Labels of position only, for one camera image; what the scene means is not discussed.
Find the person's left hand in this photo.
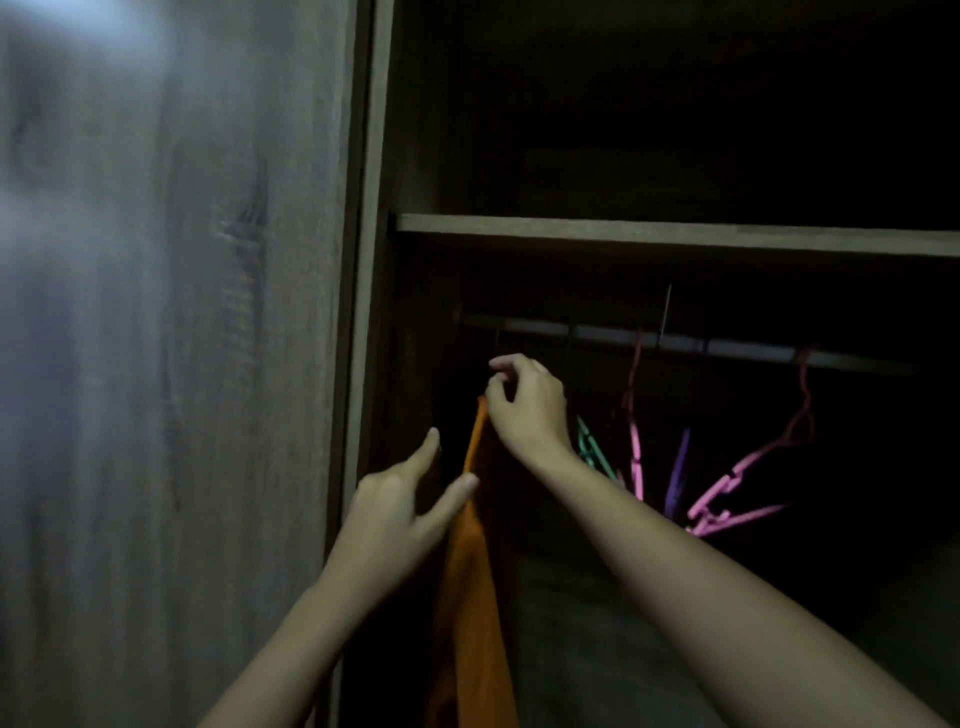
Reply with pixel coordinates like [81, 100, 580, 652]
[318, 427, 480, 610]

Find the person's right hand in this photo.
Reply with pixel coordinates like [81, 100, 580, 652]
[484, 353, 577, 472]

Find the orange garment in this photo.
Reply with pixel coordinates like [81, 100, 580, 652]
[424, 396, 520, 728]

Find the person's right forearm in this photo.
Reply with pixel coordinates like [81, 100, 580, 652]
[534, 442, 952, 728]

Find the person's left forearm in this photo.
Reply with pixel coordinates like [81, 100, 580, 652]
[196, 576, 376, 728]

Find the green plastic hanger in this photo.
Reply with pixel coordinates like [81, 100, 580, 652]
[574, 417, 621, 484]

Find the pink plastic hanger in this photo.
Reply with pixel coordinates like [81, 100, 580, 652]
[685, 348, 817, 538]
[621, 330, 646, 502]

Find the purple plastic hanger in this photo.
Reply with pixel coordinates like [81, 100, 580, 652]
[663, 427, 691, 520]

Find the wooden wardrobe shelf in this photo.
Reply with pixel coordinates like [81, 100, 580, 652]
[396, 213, 960, 259]

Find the wooden wardrobe door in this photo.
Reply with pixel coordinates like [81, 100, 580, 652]
[0, 0, 358, 728]

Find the wooden wardrobe frame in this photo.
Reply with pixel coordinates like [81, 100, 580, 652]
[327, 0, 397, 728]

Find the metal clothes rail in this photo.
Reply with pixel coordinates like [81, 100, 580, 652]
[462, 315, 918, 376]

